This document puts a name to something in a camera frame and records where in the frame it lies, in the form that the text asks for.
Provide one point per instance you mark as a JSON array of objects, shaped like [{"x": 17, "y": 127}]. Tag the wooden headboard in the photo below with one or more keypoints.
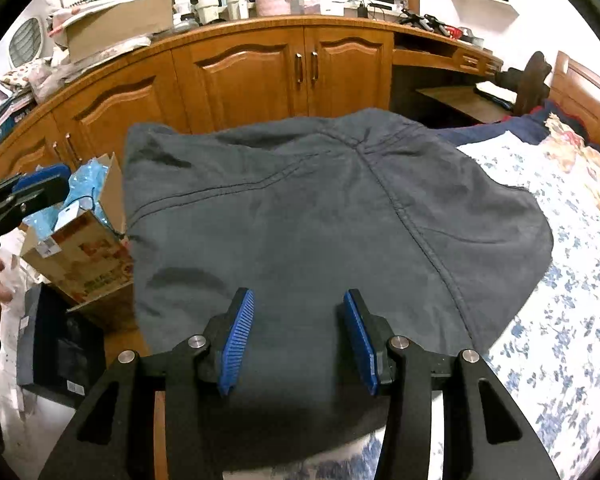
[{"x": 576, "y": 89}]

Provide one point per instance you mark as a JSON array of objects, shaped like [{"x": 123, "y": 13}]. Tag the black storage box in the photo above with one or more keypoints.
[{"x": 60, "y": 352}]

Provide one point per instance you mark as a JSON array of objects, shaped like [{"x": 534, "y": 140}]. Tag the white fan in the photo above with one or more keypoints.
[{"x": 30, "y": 41}]

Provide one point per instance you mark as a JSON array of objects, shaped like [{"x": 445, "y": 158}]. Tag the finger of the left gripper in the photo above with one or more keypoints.
[{"x": 25, "y": 194}]

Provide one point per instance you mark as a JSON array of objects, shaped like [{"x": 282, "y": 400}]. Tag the black zip jacket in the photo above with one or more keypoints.
[{"x": 175, "y": 189}]

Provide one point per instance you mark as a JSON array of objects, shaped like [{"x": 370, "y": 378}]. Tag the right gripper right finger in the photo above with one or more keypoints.
[{"x": 486, "y": 436}]

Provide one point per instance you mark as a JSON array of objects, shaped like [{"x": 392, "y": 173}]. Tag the red basket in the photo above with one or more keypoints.
[{"x": 454, "y": 32}]

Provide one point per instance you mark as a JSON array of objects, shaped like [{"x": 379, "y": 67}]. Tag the large cardboard box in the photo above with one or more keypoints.
[{"x": 97, "y": 29}]

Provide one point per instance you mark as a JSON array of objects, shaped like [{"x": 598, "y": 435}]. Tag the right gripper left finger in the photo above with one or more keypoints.
[{"x": 112, "y": 434}]

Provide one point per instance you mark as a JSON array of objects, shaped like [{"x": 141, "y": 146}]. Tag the cardboard box with blue bags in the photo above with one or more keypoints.
[{"x": 85, "y": 256}]

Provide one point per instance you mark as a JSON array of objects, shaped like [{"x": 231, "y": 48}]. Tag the dark wooden chair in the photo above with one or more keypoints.
[{"x": 528, "y": 85}]

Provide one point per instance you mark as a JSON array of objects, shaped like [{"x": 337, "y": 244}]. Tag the wooden desk cabinet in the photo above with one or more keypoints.
[{"x": 229, "y": 75}]

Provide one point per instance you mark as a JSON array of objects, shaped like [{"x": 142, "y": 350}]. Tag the pink floral beige quilt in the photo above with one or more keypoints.
[{"x": 568, "y": 150}]

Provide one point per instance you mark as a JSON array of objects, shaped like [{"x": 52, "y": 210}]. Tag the blue floral white bedsheet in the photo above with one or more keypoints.
[{"x": 555, "y": 319}]

